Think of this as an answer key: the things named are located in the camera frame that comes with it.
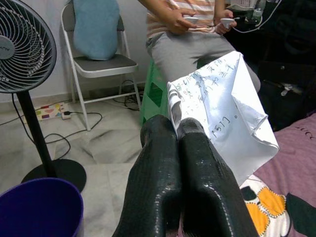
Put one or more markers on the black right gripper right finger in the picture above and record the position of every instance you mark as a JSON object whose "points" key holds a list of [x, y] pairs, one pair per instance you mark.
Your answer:
{"points": [[205, 187]]}

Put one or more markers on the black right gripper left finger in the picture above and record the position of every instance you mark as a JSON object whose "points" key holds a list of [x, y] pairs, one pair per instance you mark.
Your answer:
{"points": [[153, 177]]}

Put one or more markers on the white paper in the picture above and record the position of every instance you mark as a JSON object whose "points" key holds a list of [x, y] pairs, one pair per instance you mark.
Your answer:
{"points": [[222, 103]]}

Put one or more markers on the white controller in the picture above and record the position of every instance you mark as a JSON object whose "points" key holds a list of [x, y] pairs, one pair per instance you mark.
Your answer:
{"points": [[191, 19], [227, 21]]}

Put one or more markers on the person's right hand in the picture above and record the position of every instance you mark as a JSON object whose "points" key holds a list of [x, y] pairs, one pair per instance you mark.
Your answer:
{"points": [[180, 22]]}

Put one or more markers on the person's left hand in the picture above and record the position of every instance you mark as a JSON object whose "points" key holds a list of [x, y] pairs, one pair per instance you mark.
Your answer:
{"points": [[223, 28]]}

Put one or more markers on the green plastic stool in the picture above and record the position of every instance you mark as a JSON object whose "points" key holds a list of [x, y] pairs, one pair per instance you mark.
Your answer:
{"points": [[153, 98]]}

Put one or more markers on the purple cartoon print blanket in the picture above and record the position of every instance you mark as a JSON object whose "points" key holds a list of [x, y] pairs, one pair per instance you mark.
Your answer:
{"points": [[284, 172]]}

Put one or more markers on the purple plastic bin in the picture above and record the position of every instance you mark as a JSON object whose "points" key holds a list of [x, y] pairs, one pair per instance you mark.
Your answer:
{"points": [[37, 209]]}

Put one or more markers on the white folding chair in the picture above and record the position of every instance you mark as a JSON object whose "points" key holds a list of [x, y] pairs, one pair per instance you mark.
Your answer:
{"points": [[103, 65]]}

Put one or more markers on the colourful power strip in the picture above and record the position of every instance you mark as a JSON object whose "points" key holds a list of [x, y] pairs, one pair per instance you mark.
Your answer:
{"points": [[49, 111]]}

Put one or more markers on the person in striped shirt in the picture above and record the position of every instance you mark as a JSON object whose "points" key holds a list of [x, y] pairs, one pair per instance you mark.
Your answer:
{"points": [[187, 49]]}

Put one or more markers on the black backpack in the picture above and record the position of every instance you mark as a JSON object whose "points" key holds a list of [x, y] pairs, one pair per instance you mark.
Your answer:
{"points": [[291, 61]]}

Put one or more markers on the light blue cushion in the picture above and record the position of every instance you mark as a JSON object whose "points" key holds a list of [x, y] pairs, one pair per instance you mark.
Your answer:
{"points": [[96, 29]]}

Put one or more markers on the black standing fan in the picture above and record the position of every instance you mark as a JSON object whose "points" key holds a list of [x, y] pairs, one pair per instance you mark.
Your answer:
{"points": [[22, 44]]}

